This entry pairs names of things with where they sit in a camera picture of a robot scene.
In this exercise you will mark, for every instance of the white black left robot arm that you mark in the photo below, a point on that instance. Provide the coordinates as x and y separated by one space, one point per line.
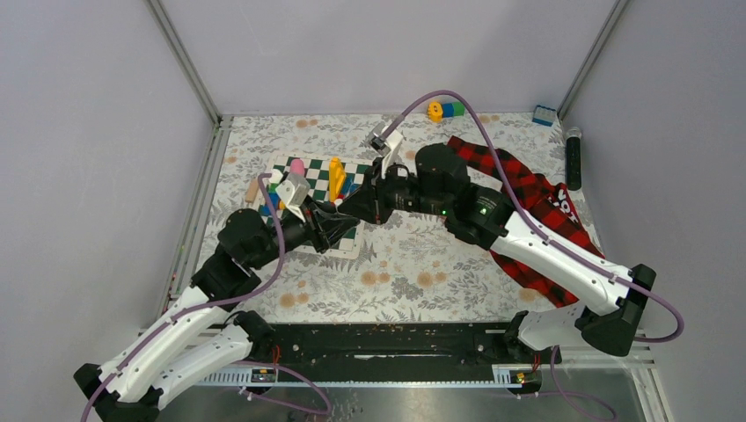
203 330

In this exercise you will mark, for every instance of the blue white toy brick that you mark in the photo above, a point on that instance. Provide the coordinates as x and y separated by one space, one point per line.
544 115

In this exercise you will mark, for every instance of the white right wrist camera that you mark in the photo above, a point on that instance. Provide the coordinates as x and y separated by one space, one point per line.
387 146

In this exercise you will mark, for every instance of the stacked colourful toy bricks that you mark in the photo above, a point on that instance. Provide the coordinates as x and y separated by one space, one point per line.
274 200

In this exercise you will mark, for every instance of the yellow blue green toy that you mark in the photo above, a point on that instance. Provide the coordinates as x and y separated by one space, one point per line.
438 111

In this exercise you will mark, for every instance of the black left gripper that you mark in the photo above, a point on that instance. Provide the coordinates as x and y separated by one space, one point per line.
324 224

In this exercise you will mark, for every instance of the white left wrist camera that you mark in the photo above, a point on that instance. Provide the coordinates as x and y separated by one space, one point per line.
292 191

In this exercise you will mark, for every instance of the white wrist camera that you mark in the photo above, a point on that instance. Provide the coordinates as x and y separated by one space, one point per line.
387 146
292 191

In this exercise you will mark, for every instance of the yellow toy block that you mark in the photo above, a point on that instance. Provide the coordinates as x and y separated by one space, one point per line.
337 178

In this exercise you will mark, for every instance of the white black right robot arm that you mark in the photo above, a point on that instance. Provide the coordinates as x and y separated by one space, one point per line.
609 307

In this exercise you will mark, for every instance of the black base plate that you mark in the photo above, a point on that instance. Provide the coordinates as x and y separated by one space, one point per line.
389 352

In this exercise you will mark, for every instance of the wooden block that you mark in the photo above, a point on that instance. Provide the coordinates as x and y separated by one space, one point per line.
251 192

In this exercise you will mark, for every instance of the pink cylindrical toy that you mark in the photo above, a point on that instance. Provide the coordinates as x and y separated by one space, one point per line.
297 167

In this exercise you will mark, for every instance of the red black plaid sleeve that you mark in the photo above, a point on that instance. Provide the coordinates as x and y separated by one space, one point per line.
550 204

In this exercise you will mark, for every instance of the floral patterned table mat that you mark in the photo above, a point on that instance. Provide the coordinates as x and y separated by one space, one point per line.
409 269

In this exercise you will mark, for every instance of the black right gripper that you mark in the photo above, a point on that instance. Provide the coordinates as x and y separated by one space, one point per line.
369 203

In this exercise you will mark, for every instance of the black power strip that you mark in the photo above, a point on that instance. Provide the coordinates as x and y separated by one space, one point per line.
573 158

